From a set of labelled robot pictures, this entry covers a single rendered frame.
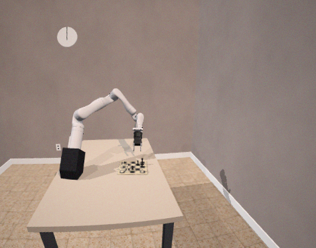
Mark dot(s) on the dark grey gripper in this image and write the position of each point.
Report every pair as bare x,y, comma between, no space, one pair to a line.
137,137

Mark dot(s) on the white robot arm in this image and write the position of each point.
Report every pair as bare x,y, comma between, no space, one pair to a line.
75,140

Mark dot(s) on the black and cream chessboard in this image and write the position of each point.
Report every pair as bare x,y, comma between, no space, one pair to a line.
136,169

